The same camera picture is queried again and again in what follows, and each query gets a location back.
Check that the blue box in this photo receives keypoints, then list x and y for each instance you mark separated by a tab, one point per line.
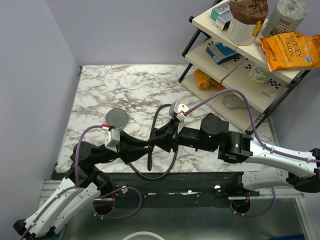
221	53

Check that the grey cylindrical canister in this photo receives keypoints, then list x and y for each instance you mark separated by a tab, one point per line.
285	18

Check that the grey shower head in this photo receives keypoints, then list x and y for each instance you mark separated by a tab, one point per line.
117	117

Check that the teal small box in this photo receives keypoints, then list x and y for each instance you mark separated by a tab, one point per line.
219	10

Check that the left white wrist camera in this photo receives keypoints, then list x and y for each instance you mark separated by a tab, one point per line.
111	137

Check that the white round rim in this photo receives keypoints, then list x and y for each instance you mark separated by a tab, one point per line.
143	233

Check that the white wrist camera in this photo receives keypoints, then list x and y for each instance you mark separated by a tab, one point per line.
177	110
111	137

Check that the black T-shaped fitting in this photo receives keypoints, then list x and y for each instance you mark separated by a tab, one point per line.
149	158

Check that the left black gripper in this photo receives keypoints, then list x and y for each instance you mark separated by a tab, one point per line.
130	148

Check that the silver small box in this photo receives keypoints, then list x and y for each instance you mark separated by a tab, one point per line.
223	21

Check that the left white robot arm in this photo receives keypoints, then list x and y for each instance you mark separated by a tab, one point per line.
70	196

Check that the orange honey dijon bag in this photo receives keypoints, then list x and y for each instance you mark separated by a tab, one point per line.
292	51

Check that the orange snack bag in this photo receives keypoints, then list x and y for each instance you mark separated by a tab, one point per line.
205	82

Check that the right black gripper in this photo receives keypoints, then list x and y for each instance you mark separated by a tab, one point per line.
167	137

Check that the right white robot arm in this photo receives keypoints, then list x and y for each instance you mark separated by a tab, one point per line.
287	168

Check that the yellow clip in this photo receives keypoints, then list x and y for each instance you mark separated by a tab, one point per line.
257	28

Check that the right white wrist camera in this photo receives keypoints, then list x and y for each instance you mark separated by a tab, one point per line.
177	110

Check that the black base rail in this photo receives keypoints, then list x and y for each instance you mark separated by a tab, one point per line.
175	190

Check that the cream three-tier shelf rack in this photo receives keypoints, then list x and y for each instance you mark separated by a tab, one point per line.
234	74

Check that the white cup brown lid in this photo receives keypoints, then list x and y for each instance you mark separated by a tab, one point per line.
244	16

